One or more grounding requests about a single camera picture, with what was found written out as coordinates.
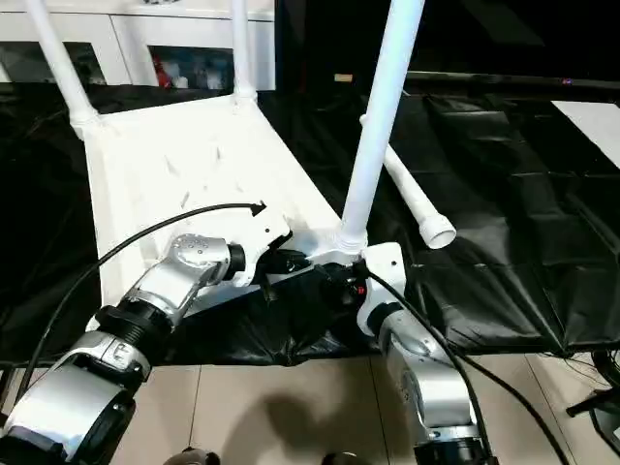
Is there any white plastic table top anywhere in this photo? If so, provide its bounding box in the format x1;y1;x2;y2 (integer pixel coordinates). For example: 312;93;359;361
72;91;370;322

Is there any black table mat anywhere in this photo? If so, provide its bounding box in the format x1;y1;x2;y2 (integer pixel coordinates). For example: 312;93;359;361
0;79;620;367

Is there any black tripod stand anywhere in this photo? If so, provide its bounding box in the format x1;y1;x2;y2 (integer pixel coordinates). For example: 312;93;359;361
565;346;620;440

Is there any white flat board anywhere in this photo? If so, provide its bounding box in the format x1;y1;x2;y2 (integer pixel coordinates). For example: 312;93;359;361
551;100;620;170

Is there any white glass-door cabinet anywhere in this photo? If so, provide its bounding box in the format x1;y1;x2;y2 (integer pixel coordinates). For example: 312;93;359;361
0;0;278;92

